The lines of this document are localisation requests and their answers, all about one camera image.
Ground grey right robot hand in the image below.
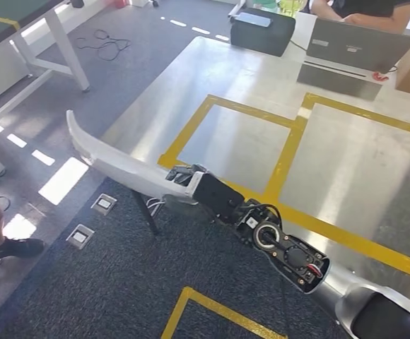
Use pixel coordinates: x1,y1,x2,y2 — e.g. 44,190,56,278
164,163,208,188

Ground white storage cabinet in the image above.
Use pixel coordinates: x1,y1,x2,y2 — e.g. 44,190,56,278
0,44,30,112

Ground white tangled cables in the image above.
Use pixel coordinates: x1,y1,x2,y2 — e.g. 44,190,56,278
145,197,166,219

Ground steel workbench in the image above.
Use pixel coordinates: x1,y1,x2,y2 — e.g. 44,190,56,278
101,11,410,312

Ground metal floor socket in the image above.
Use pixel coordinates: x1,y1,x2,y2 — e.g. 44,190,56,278
90,193,117,217
66,223,95,251

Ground yellow green bottle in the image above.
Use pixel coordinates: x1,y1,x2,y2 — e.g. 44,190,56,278
279,0,307,18

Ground grey phone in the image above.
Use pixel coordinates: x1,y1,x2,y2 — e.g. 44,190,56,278
235,11,273,28

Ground person's foot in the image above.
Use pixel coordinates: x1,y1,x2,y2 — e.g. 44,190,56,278
0,237,45,263

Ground grey box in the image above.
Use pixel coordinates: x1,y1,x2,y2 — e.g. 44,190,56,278
306,18,410,75

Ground white curved car body part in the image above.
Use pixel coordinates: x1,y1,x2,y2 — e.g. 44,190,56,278
66,109,199,206

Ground green top white table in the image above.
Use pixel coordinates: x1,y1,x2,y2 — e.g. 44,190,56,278
0,0,91,179

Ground black floor cable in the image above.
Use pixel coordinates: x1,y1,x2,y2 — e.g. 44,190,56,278
76,28,132,61

